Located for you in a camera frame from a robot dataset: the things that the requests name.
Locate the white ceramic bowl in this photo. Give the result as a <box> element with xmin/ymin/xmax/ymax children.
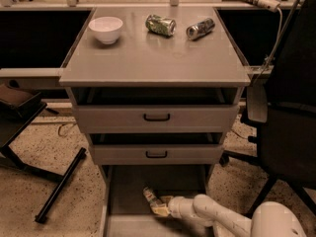
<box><xmin>88</xmin><ymin>17</ymin><xmax>123</xmax><ymax>44</ymax></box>

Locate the black side table stand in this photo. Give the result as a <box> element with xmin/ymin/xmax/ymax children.
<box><xmin>0</xmin><ymin>102</ymin><xmax>88</xmax><ymax>225</ymax></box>

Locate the grey drawer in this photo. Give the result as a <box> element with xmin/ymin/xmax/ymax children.
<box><xmin>89</xmin><ymin>144</ymin><xmax>223</xmax><ymax>165</ymax></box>
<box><xmin>72</xmin><ymin>105</ymin><xmax>239</xmax><ymax>133</ymax></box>
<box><xmin>99</xmin><ymin>165</ymin><xmax>214</xmax><ymax>237</ymax></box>

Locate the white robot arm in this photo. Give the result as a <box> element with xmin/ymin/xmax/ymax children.
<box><xmin>146</xmin><ymin>195</ymin><xmax>307</xmax><ymax>237</ymax></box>

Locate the black drawer handle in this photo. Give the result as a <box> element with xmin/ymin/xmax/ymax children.
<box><xmin>145</xmin><ymin>151</ymin><xmax>168</xmax><ymax>159</ymax></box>
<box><xmin>142</xmin><ymin>114</ymin><xmax>171</xmax><ymax>122</ymax></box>

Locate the black middle drawer handle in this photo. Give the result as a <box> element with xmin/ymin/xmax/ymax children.
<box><xmin>145</xmin><ymin>151</ymin><xmax>168</xmax><ymax>159</ymax></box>

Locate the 7up can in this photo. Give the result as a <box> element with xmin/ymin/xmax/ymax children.
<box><xmin>143</xmin><ymin>187</ymin><xmax>164</xmax><ymax>207</ymax></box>

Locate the silver soda can on counter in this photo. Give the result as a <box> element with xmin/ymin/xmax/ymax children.
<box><xmin>186</xmin><ymin>18</ymin><xmax>215</xmax><ymax>40</ymax></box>

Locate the green soda can on counter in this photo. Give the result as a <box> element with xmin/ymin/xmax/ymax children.
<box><xmin>145</xmin><ymin>14</ymin><xmax>176</xmax><ymax>37</ymax></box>

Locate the top grey drawer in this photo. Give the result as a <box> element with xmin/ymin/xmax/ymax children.
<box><xmin>72</xmin><ymin>105</ymin><xmax>239</xmax><ymax>133</ymax></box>

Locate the black office chair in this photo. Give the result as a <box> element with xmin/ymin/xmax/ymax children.
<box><xmin>224</xmin><ymin>0</ymin><xmax>316</xmax><ymax>216</ymax></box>

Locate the dark box on side table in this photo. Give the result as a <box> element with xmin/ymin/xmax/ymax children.
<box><xmin>0</xmin><ymin>84</ymin><xmax>40</xmax><ymax>119</ymax></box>

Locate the grey drawer cabinet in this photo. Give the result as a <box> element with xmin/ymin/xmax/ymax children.
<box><xmin>58</xmin><ymin>5</ymin><xmax>252</xmax><ymax>237</ymax></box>

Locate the white cable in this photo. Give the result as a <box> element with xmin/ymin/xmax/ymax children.
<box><xmin>253</xmin><ymin>7</ymin><xmax>284</xmax><ymax>84</ymax></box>

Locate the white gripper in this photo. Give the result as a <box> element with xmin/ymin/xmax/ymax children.
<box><xmin>152</xmin><ymin>196</ymin><xmax>195</xmax><ymax>219</ymax></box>

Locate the black top drawer handle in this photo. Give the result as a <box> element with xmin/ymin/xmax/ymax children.
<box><xmin>142</xmin><ymin>114</ymin><xmax>171</xmax><ymax>122</ymax></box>

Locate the bottom grey drawer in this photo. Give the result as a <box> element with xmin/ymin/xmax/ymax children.
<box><xmin>99</xmin><ymin>165</ymin><xmax>214</xmax><ymax>237</ymax></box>

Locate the middle grey drawer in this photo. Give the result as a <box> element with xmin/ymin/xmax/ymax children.
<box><xmin>89</xmin><ymin>144</ymin><xmax>223</xmax><ymax>165</ymax></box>

